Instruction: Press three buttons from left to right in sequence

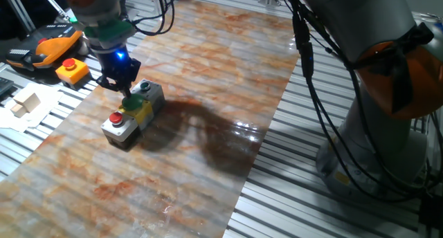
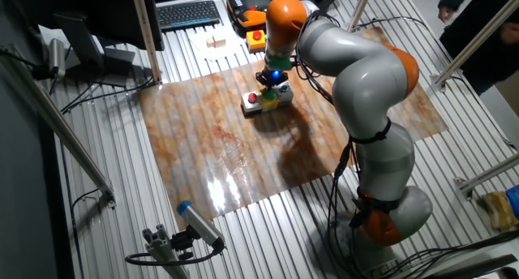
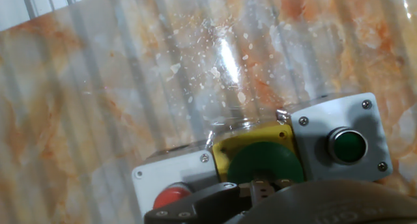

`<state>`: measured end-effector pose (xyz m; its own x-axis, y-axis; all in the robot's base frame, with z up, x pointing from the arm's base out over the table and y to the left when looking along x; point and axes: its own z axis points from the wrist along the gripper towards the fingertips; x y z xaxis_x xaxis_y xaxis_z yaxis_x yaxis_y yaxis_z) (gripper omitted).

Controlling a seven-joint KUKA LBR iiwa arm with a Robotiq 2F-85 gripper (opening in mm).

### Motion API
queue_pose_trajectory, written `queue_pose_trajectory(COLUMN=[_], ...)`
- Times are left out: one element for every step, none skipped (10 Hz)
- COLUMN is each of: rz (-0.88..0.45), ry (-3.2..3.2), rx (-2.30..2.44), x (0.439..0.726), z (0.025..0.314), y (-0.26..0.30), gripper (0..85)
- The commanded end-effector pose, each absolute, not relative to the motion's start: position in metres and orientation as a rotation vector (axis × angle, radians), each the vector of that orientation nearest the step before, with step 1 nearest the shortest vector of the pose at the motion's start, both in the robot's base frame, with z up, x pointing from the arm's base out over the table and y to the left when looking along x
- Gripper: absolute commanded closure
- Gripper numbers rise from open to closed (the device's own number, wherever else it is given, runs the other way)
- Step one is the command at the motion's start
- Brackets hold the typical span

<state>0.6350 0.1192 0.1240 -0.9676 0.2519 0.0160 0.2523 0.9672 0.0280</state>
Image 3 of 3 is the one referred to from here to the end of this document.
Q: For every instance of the grey box red button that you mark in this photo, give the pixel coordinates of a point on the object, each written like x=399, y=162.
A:
x=169, y=172

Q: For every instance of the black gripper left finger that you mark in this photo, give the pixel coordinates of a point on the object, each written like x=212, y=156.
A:
x=202, y=204

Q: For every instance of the marble pattern mat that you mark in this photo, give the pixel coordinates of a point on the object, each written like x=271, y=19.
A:
x=130, y=87

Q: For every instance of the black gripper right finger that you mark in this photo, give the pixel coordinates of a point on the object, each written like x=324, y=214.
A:
x=325, y=204

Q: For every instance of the grey box small green button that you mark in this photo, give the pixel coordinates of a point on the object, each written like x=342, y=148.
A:
x=325, y=120

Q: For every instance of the yellow box green mushroom button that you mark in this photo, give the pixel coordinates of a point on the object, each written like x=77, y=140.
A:
x=260, y=159

